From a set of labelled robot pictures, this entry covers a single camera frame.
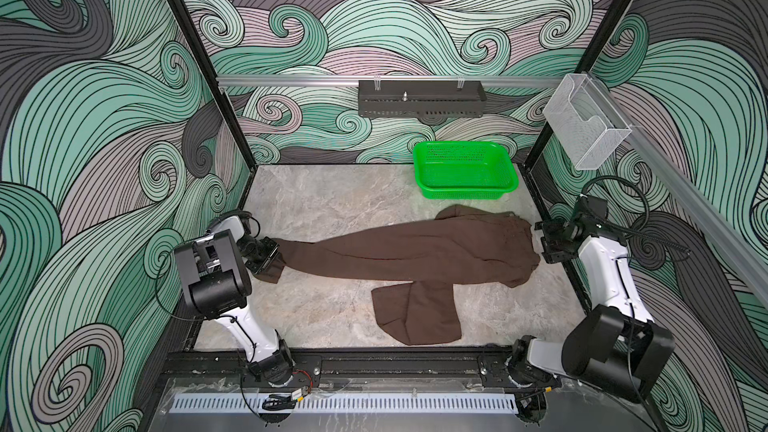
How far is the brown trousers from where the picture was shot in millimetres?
821

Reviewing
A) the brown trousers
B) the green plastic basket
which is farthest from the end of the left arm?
the green plastic basket

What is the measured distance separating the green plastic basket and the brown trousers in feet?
0.56

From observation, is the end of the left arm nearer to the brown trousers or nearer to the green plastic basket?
the brown trousers

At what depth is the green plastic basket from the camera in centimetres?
115
